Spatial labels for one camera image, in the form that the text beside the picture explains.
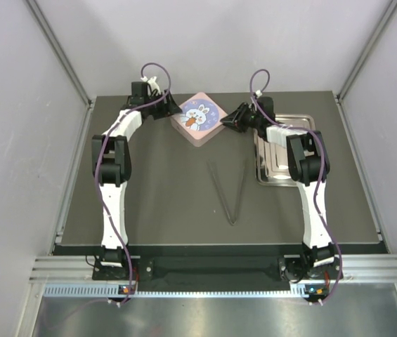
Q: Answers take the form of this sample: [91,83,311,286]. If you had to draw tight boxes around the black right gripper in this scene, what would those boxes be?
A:
[220,103,261,133]

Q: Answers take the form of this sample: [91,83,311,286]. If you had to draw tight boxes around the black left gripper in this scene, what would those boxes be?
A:
[144,88,181,119]

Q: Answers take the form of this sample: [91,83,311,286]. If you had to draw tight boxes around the pink chocolate tin box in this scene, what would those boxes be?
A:
[171,119,223,147]

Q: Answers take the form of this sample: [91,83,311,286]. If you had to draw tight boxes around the steel tweezers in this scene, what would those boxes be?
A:
[207,160,248,227]

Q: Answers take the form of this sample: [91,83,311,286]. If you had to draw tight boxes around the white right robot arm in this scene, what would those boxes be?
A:
[221,96,337,278]

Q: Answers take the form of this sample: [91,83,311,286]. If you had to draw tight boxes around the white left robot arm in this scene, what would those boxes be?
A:
[91,77,181,280]

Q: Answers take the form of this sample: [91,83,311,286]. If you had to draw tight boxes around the steel tray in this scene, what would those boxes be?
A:
[254,114,315,187]

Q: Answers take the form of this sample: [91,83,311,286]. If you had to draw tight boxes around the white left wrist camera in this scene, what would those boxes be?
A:
[141,76,162,95]

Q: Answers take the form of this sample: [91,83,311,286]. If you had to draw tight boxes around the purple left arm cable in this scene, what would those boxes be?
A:
[93,62,173,306]

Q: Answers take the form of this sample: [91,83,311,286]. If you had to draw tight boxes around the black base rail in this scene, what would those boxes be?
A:
[92,256,344,303]

